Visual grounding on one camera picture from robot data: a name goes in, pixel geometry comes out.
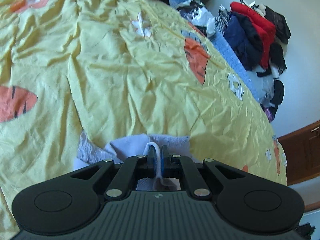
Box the white lace small garment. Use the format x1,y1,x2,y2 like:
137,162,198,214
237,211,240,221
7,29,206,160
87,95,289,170
73,132,192,191

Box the black clothes on pile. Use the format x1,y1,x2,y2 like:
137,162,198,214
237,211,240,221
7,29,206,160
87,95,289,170
258,4,291,79

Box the yellow carrot print quilt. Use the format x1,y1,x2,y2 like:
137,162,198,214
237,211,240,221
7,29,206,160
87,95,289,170
1,0,287,239

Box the brown wooden door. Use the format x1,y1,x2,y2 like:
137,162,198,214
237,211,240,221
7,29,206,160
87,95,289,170
279,121,319,185

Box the navy blue jacket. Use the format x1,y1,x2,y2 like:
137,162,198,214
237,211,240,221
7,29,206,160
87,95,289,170
223,12,263,71

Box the black white patterned garment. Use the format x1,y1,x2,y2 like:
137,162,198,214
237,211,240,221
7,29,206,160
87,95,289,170
178,1,216,37

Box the red puffer jacket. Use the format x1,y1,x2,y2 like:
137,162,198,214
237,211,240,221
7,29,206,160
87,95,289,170
230,2,276,69

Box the blue bed sheet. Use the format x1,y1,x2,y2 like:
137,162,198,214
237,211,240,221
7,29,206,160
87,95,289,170
169,0,259,101

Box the black bag by wall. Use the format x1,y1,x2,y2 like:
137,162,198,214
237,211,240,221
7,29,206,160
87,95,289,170
268,80,285,116

